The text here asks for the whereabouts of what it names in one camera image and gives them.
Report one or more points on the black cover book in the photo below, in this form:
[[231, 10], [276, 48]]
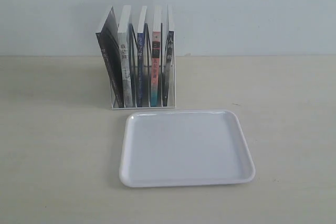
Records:
[[107, 37]]

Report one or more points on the blue spine book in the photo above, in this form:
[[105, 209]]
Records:
[[140, 55]]

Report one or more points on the grey white cat book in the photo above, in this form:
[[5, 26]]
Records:
[[123, 38]]

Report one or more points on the white wire book rack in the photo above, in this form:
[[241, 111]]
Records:
[[147, 67]]

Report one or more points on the white plastic tray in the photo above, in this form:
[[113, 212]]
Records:
[[184, 148]]

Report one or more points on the red teal spine book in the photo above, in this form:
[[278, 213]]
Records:
[[156, 51]]

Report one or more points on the dark grey spine book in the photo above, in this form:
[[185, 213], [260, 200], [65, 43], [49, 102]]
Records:
[[169, 53]]

